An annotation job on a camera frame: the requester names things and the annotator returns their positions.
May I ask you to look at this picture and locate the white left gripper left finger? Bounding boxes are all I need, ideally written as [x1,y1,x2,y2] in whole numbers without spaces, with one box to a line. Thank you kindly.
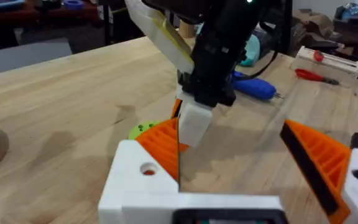
[98,139,180,224]

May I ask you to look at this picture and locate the white orange left gripper right finger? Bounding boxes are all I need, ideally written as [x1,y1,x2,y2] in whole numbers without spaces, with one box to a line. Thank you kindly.
[279,119,358,224]

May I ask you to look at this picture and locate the orange ribbed wedge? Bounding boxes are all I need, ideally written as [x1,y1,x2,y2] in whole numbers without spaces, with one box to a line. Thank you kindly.
[135,117,189,182]

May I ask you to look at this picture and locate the blue electric screwdriver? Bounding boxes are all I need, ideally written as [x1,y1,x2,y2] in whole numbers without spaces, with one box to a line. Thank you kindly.
[229,70,284,101]

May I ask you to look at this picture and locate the green disc with holes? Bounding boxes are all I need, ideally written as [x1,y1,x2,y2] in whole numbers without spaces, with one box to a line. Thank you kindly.
[127,120,162,141]

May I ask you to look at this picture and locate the cardboard tube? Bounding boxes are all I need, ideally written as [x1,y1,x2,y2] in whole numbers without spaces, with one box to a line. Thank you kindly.
[178,19,196,39]

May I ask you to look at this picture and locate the teal round object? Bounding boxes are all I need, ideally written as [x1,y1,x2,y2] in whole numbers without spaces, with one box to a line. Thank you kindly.
[238,34,261,67]

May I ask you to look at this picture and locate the clear box with red part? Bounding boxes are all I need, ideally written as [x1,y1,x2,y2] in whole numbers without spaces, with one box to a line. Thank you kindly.
[290,45,358,88]

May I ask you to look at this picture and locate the cardboard box heap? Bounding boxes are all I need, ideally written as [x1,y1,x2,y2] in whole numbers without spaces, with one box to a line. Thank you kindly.
[292,8,340,50]

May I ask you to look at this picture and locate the blue tape roll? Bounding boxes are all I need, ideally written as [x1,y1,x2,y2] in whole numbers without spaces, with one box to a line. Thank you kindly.
[62,0,85,11]

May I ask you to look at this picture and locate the red handled tool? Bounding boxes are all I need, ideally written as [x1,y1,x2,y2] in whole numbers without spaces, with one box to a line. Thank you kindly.
[294,68,340,86]

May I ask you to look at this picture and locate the black cable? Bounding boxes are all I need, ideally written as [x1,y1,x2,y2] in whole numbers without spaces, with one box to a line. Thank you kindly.
[233,51,279,82]

